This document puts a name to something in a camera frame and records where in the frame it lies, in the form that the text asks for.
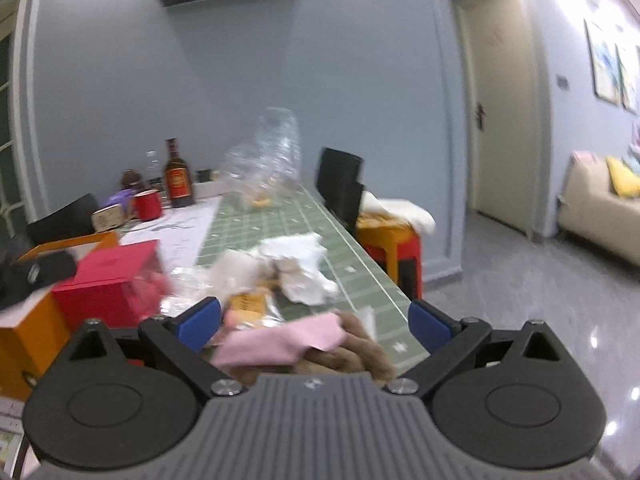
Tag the white printed table runner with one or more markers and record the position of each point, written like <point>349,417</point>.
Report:
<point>180,230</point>

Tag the white cloth on stool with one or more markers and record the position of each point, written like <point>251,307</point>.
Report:
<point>400,212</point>

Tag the white cloth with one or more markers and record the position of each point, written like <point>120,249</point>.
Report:
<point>300,265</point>
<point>400,212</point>

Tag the brown plush toy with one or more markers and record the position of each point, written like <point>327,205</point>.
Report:
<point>350,355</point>

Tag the orange plastic stool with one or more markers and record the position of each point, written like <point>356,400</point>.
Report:
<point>385,232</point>

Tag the large wall painting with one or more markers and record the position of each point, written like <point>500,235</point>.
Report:
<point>602,65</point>

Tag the clear plastic bag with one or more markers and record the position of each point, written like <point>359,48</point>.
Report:
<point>270,155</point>

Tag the green checked tablecloth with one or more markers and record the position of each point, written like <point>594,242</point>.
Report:
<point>300,220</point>

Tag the pink cloth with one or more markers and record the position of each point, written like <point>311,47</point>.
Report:
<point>270,342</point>

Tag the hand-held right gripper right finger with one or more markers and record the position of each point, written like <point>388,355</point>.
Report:
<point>425,325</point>

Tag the beige sofa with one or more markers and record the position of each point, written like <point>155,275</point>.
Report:
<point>595,220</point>

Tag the small beige wooden box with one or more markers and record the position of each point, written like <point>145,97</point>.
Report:
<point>107,217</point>

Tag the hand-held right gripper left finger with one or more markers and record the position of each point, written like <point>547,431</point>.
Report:
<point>200,322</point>

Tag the red plastic stool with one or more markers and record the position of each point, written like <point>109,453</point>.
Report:
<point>400,265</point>

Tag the black chair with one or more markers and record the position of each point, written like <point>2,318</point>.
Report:
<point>340,180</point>
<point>62,222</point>

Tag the dark bottle with red label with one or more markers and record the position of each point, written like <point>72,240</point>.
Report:
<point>178,180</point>

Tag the white flat box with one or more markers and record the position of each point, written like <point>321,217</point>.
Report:
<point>207,190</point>

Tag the brown jar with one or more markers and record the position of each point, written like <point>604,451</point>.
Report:
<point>132,180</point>

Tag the yellow cushion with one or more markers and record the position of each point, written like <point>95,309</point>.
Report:
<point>622,177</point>

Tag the purple packet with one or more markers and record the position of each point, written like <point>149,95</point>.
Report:
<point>120,197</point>

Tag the small black cup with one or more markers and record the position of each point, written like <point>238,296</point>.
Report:
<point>204,176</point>

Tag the cream door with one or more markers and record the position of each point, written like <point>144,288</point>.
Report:
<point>500,110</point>

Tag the black cap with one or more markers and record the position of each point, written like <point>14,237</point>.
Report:
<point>35,275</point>

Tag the narrow wall painting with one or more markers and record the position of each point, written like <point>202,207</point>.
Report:
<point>629,80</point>

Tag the red box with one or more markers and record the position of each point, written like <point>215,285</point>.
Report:
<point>100,290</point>

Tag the red mug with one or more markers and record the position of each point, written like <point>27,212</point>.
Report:
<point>147,206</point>

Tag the white framed glass door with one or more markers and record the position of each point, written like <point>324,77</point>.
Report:
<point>7,135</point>

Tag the orange cardboard box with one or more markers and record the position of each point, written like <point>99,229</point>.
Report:
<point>25,340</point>

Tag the yellow snack packet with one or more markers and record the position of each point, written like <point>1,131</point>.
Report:
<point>247,305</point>

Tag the pink blanket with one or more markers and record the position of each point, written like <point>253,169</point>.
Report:
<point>585,156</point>

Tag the yellow food in bag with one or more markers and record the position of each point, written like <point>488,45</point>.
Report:
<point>261,202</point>

